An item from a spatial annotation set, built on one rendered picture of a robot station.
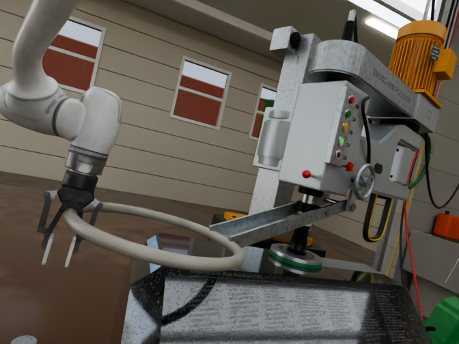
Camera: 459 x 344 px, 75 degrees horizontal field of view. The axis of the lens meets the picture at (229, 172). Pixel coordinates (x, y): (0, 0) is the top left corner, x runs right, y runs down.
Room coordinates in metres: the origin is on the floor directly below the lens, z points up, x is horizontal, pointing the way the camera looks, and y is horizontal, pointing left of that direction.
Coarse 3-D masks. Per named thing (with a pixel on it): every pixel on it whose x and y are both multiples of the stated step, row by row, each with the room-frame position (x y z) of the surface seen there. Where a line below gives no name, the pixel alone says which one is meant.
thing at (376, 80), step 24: (336, 48) 1.13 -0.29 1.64; (360, 48) 1.13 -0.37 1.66; (312, 72) 1.20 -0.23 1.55; (336, 72) 1.14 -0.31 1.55; (360, 72) 1.15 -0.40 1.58; (384, 72) 1.25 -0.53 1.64; (384, 96) 1.30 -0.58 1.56; (408, 96) 1.43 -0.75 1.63; (384, 120) 1.64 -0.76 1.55; (408, 120) 1.54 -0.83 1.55; (432, 120) 1.63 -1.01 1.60
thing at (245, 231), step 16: (272, 208) 1.20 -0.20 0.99; (288, 208) 1.25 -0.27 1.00; (320, 208) 1.20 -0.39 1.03; (336, 208) 1.27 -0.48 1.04; (352, 208) 1.29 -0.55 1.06; (224, 224) 1.04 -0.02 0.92; (240, 224) 1.09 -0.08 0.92; (256, 224) 1.14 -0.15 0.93; (272, 224) 1.03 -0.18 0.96; (288, 224) 1.09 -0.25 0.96; (304, 224) 1.15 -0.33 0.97; (240, 240) 0.95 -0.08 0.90; (256, 240) 0.99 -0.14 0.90
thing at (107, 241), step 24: (72, 216) 0.67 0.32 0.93; (144, 216) 1.03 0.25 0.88; (168, 216) 1.05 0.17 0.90; (96, 240) 0.60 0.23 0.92; (120, 240) 0.60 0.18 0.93; (216, 240) 0.98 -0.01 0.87; (168, 264) 0.60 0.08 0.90; (192, 264) 0.62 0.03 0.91; (216, 264) 0.66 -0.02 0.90; (240, 264) 0.76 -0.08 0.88
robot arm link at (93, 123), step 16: (96, 96) 0.70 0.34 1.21; (112, 96) 0.72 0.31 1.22; (64, 112) 0.70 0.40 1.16; (80, 112) 0.69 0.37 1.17; (96, 112) 0.70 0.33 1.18; (112, 112) 0.72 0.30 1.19; (64, 128) 0.70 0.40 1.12; (80, 128) 0.69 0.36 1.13; (96, 128) 0.70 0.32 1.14; (112, 128) 0.72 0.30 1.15; (80, 144) 0.70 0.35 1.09; (96, 144) 0.71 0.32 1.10; (112, 144) 0.74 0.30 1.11
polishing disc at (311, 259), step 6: (276, 246) 1.26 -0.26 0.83; (282, 246) 1.28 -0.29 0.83; (288, 246) 1.31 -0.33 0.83; (276, 252) 1.19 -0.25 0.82; (282, 252) 1.19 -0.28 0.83; (288, 252) 1.21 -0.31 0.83; (306, 252) 1.28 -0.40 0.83; (288, 258) 1.15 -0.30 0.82; (294, 258) 1.14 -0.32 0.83; (300, 258) 1.16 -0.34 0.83; (306, 258) 1.18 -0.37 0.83; (312, 258) 1.20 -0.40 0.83; (318, 258) 1.22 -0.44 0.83; (312, 264) 1.15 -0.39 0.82; (318, 264) 1.17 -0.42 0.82
